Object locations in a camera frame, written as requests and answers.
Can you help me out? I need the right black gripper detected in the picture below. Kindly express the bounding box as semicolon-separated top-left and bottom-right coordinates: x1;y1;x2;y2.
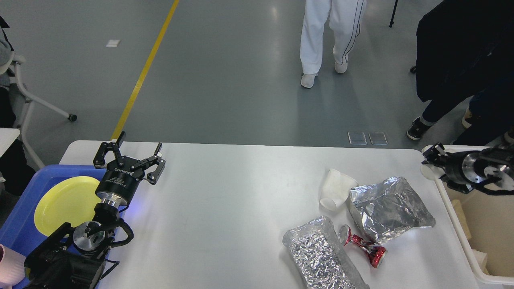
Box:
422;142;482;194

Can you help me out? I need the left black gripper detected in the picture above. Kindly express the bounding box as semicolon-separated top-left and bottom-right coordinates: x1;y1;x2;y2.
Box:
92;130;166;206

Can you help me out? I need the yellow plastic plate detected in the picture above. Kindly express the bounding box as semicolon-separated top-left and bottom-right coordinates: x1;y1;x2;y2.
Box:
34;176;100;236

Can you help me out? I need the silver foil bag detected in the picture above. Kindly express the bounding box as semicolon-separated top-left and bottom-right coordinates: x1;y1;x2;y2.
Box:
282;216;369;289
348;176;436;244

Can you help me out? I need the brown paper bag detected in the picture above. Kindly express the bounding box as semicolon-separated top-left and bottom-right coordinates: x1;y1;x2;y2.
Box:
451;199;489;275

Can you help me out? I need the crushed red soda can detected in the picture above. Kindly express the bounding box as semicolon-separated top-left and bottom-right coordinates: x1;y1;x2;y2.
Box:
339;225;387;268

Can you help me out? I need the white paper cup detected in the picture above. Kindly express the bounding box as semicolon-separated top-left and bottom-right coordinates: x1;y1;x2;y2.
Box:
420;163;446;181
319;169;359;212

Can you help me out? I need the pink cup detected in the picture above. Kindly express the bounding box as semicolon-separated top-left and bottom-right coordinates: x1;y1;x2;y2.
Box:
0;245;26;289

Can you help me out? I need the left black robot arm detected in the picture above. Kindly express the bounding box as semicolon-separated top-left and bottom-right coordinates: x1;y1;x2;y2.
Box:
24;132;166;289

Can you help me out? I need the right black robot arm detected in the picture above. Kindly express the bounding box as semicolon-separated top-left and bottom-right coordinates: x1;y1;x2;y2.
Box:
422;143;514;196

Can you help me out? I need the person at right edge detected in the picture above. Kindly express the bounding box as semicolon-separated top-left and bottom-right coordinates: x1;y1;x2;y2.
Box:
461;108;514;145

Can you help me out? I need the beige plastic bin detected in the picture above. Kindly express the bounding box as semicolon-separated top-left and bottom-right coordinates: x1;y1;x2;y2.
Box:
435;146;513;289

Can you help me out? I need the floor socket plate right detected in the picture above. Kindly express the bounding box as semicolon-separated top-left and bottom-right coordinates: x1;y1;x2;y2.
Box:
368;131;388;146

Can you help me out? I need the floor socket plate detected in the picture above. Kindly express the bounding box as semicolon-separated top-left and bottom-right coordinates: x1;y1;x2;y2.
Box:
347;131;367;146
368;131;388;146

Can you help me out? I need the floor socket plate left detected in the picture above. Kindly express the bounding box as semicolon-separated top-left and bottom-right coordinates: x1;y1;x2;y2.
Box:
347;131;367;146

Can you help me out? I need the seated person at left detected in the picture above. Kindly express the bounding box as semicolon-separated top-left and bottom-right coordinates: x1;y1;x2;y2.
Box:
0;18;35;196

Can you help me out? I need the white side table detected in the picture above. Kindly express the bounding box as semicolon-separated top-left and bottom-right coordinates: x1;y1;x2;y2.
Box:
0;128;20;157

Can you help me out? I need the person with black sneakers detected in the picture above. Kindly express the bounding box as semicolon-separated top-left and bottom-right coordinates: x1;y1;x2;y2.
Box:
406;0;513;146

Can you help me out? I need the blue plastic tray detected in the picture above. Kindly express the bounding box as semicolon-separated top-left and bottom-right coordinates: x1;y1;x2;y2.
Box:
0;165;105;256

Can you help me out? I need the office chair left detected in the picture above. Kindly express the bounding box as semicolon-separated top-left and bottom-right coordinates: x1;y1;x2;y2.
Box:
1;51;77;169

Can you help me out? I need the silver foil bag front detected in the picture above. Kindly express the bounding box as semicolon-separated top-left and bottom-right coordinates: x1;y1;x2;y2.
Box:
282;216;369;289

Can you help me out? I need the black tripod leg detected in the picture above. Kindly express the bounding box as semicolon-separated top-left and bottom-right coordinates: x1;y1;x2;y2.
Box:
388;0;399;28

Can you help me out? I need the person in white trousers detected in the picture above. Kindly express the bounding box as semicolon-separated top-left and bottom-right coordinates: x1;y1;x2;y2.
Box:
300;0;367;89

